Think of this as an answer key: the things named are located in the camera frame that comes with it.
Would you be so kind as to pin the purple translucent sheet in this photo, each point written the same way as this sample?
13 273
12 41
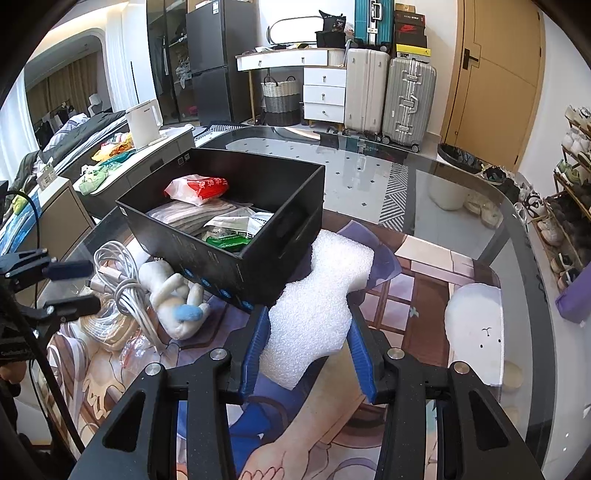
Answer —
376 249

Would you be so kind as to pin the oval mirror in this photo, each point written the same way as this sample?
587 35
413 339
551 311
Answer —
295 30

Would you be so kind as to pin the gold shoe rack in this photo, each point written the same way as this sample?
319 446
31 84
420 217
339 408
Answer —
564 177

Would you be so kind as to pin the wooden door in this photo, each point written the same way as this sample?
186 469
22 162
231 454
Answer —
498 69

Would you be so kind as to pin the white foam piece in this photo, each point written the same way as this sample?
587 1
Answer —
314 314

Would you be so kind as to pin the shoe rack with shoes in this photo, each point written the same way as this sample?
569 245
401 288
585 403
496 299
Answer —
549 230

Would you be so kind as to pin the black yellow shoe box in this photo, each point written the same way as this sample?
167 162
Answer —
413 53

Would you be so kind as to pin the black white zigzag rug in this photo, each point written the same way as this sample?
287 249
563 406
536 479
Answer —
398 184

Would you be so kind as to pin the white curtain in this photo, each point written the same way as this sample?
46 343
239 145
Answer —
122 69

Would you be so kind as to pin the glass door wardrobe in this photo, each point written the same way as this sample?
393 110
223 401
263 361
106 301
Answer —
166 55

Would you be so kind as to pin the woven laundry basket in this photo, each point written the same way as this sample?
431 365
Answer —
281 101

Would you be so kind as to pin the printed desk mat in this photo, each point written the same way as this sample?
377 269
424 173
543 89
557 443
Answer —
415 295

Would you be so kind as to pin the grey striped cloth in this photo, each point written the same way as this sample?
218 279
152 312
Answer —
184 217

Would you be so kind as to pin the black shoe box red logo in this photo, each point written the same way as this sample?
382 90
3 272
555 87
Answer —
410 34

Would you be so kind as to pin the white blue plush toy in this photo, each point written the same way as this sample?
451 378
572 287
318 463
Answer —
171 295

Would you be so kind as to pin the black bag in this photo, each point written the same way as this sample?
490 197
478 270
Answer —
330 39

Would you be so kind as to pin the black storage box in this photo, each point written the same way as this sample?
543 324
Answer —
194 263

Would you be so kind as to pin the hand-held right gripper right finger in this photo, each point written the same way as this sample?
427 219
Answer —
362 360

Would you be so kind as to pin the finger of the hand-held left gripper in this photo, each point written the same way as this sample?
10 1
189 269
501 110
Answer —
69 270
74 307

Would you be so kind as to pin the green white packet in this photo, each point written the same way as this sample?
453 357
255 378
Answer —
231 240

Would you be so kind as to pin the red white packet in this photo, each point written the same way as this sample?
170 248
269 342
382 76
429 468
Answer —
198 189

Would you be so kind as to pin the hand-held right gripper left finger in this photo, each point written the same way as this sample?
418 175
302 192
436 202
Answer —
254 355

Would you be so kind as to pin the plain black shoe box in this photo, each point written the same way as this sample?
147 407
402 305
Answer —
410 18

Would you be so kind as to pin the white stool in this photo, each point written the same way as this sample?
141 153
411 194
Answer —
475 332

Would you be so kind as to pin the silver suitcase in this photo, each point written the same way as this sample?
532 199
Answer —
406 101

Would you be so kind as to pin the beige cabinet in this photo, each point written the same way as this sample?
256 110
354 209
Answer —
64 217

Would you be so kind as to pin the white suitcase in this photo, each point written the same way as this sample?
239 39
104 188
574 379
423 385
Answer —
364 92

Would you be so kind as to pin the black refrigerator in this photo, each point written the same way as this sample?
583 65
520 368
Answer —
217 69

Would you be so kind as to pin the white vanity desk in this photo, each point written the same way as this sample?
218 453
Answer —
286 57

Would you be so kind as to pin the bed with dark blanket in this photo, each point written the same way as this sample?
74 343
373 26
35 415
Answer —
69 134

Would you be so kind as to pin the white electric kettle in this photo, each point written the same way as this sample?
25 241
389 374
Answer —
143 124

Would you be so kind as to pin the purple bag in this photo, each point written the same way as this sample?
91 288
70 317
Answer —
577 300

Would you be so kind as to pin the brown shoe box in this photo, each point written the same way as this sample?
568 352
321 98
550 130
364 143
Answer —
411 7

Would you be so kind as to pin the teal suitcase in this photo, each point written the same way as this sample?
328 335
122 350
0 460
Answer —
374 23

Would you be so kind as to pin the person's left hand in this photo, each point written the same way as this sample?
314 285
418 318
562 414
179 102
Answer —
9 373

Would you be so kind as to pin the pile of colourful packets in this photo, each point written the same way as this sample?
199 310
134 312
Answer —
108 157

